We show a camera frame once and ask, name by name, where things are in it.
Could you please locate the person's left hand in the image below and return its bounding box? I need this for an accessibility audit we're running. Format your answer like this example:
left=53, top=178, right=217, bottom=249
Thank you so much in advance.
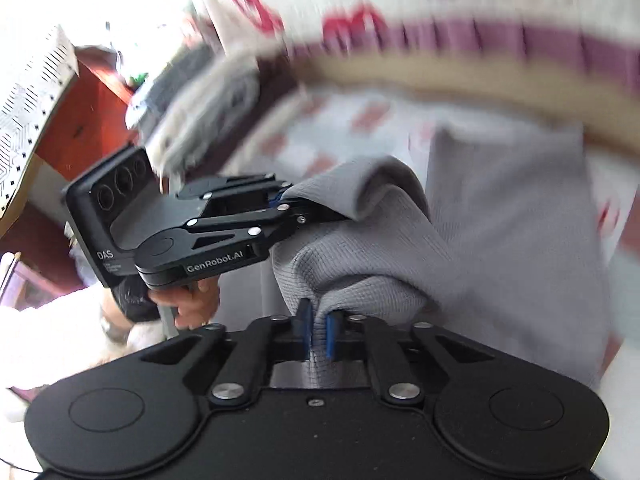
left=149, top=277, right=222, bottom=332

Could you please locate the stack of folded clothes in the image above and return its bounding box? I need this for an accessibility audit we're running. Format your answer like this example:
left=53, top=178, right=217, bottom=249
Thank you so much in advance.
left=125, top=42, right=301, bottom=178

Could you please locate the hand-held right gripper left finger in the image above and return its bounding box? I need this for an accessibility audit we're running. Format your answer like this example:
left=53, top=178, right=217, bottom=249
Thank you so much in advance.
left=142, top=298, right=315, bottom=404

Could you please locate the black white patterned cloth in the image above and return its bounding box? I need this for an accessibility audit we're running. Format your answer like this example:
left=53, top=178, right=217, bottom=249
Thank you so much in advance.
left=0, top=24, right=81, bottom=221

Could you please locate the patterned checkered mat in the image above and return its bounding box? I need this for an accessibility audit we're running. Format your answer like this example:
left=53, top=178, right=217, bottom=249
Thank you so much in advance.
left=220, top=85, right=640, bottom=411

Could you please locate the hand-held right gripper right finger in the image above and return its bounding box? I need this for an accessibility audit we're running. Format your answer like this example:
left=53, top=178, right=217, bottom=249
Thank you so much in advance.
left=324, top=311, right=496, bottom=403

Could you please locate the grey waffle shirt cartoon print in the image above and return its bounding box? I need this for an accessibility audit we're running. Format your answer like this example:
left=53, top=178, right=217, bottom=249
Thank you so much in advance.
left=215, top=127, right=628, bottom=391

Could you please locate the red wooden drawer chest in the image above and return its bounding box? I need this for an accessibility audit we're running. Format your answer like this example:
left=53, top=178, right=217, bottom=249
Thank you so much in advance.
left=30, top=45, right=151, bottom=291

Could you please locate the bear print bed cover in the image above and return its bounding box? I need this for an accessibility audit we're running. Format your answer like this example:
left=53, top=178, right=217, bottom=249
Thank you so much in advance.
left=295, top=52, right=640, bottom=161

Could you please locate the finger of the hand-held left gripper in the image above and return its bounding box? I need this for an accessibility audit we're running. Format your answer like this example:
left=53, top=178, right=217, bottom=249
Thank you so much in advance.
left=175, top=173, right=296, bottom=211
left=172, top=200, right=351, bottom=257

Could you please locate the person's left forearm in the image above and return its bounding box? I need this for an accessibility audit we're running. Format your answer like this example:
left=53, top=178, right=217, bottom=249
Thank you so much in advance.
left=0, top=280, right=171, bottom=428

